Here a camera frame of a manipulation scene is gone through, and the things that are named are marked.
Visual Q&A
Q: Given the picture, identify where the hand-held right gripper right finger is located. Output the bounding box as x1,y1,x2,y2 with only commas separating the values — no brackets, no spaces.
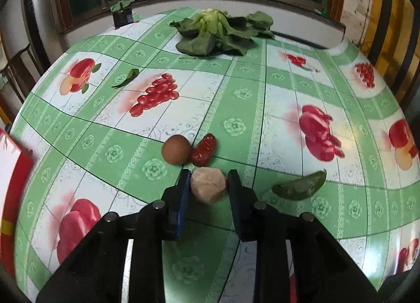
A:
227,169,378,303

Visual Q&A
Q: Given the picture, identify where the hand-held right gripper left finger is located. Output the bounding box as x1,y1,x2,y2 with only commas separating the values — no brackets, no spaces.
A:
35,168,191,303

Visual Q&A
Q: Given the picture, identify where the beige cut root chunk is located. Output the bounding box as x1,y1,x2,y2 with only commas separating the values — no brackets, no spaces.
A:
190,167,228,205

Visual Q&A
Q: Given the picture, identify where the red box with white inside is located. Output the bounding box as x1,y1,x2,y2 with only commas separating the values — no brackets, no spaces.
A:
0,127,35,279

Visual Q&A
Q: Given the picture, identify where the brown egg upper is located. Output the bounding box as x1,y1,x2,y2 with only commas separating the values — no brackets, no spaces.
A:
161,135,192,164

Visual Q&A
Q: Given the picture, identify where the red date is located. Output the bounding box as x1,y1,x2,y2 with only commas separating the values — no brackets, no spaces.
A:
191,133,217,166

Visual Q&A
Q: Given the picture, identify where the green fruit print tablecloth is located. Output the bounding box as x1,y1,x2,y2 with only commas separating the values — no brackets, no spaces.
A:
10,6,420,303

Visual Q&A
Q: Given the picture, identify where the small green leaf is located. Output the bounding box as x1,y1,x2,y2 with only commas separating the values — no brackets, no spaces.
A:
111,68,140,89

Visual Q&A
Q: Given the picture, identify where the green bok choy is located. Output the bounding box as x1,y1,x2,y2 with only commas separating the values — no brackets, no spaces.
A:
169,9,275,57

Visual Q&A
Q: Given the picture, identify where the black square holder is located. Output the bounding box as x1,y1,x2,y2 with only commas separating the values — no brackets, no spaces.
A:
112,6,135,28

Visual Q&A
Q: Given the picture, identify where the green cloth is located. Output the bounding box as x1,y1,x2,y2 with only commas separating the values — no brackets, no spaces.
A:
110,0,138,12

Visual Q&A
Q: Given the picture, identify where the dark wooden chair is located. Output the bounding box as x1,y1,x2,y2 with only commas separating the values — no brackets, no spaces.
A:
359,0,420,110
0,44,45,103

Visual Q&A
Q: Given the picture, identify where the dark wooden chair back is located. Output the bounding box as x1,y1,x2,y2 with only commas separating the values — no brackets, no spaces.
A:
359,0,420,110

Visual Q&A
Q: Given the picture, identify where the white tower air conditioner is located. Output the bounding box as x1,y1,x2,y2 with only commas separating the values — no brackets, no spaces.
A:
20,0,53,71

